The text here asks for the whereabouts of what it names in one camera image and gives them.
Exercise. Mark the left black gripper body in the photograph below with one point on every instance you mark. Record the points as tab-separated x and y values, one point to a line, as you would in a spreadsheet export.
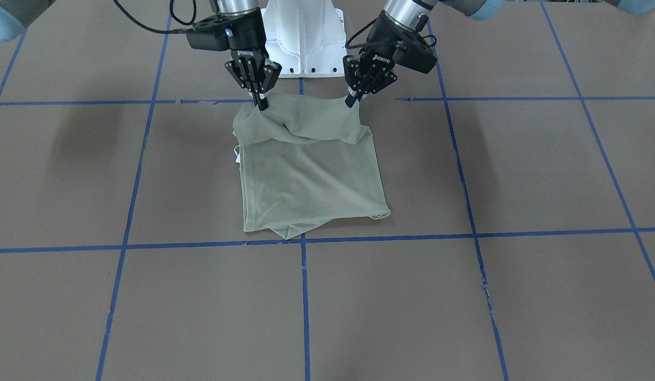
383	43

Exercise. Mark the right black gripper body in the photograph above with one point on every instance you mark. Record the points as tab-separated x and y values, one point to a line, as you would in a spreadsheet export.
248	38

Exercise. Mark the white Miniso hang tag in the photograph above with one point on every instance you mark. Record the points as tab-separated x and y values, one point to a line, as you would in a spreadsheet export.
237	152

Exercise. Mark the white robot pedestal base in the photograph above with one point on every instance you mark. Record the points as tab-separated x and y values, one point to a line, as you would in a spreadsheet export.
307	38

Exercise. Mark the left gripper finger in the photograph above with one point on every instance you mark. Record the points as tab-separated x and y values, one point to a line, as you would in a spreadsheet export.
354	95
366	83

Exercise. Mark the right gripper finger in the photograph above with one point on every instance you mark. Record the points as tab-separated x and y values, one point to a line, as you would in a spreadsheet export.
263	104
255	91

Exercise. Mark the olive green long-sleeve shirt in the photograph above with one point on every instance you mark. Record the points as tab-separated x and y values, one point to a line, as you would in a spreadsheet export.
305	161

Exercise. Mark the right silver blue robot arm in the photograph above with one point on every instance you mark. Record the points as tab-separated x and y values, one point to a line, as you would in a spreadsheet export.
16	16

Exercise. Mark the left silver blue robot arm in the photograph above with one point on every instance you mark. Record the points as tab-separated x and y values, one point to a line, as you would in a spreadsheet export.
403	13

